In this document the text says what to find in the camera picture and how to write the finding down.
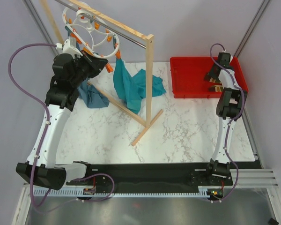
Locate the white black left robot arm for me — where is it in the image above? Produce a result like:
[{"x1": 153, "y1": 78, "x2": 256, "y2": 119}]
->
[{"x1": 16, "y1": 51, "x2": 108, "y2": 190}]

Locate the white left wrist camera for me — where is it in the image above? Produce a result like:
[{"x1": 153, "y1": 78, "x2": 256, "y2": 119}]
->
[{"x1": 55, "y1": 37, "x2": 82, "y2": 58}]

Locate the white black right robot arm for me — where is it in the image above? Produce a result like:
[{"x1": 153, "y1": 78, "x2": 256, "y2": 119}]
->
[{"x1": 203, "y1": 52, "x2": 247, "y2": 186}]

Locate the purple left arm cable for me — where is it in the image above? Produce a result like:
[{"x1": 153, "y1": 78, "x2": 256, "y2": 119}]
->
[{"x1": 8, "y1": 43, "x2": 59, "y2": 213}]

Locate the white round clip hanger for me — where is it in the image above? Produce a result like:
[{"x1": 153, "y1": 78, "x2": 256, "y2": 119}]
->
[{"x1": 62, "y1": 7, "x2": 120, "y2": 59}]

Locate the dark blue cloth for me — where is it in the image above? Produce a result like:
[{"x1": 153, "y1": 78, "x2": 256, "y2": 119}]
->
[{"x1": 76, "y1": 42, "x2": 110, "y2": 109}]

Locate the orange clothespin top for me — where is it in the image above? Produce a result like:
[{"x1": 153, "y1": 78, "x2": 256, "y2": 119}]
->
[{"x1": 94, "y1": 22, "x2": 102, "y2": 33}]

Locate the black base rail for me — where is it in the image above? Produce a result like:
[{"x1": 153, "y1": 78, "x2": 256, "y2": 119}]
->
[{"x1": 67, "y1": 163, "x2": 233, "y2": 193}]

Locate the teal hanging cloth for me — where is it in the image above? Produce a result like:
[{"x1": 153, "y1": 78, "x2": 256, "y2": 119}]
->
[{"x1": 112, "y1": 57, "x2": 167, "y2": 115}]

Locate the white slotted cable duct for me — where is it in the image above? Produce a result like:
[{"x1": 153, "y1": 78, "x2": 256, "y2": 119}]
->
[{"x1": 48, "y1": 186, "x2": 210, "y2": 198}]

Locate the red plastic bin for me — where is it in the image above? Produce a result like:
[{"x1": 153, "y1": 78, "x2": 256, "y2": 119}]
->
[{"x1": 170, "y1": 56, "x2": 249, "y2": 99}]

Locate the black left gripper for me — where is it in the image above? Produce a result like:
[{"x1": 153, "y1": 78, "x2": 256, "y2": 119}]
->
[{"x1": 71, "y1": 50, "x2": 108, "y2": 87}]

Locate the wooden drying rack frame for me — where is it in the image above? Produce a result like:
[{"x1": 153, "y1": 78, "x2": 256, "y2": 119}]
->
[{"x1": 38, "y1": 0, "x2": 163, "y2": 147}]

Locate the orange clothespin holding cloth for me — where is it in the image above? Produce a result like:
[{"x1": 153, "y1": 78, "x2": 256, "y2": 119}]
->
[{"x1": 115, "y1": 49, "x2": 121, "y2": 59}]

